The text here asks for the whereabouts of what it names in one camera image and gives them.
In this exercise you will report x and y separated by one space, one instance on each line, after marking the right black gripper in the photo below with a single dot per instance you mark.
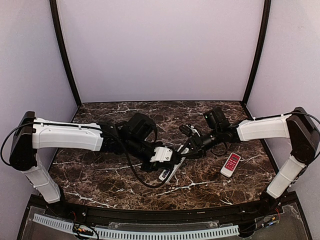
194 145

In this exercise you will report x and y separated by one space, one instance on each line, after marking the left black frame post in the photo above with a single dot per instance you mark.
63 51

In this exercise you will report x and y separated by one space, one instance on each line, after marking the red white remote control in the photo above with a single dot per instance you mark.
230 165

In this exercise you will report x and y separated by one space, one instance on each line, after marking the black frame post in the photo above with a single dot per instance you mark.
63 51
258 50

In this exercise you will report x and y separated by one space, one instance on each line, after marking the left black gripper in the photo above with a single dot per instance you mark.
149 165

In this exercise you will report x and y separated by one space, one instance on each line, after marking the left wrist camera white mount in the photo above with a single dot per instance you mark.
161 154

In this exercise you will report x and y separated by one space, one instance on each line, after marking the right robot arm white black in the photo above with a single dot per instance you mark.
297 125

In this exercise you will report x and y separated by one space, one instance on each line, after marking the black front rail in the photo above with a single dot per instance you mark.
244 212

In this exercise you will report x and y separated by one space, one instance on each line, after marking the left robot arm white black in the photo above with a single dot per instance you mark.
127 137

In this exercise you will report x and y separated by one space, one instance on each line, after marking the white slotted cable duct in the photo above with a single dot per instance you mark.
130 231

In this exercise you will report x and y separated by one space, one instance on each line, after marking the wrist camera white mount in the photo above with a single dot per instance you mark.
189 130
161 154

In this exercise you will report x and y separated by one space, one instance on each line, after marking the right black frame post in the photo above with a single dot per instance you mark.
258 50

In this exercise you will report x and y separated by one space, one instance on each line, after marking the white air conditioner remote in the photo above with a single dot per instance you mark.
167 175

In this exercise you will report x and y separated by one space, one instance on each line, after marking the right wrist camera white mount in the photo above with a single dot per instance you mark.
189 130

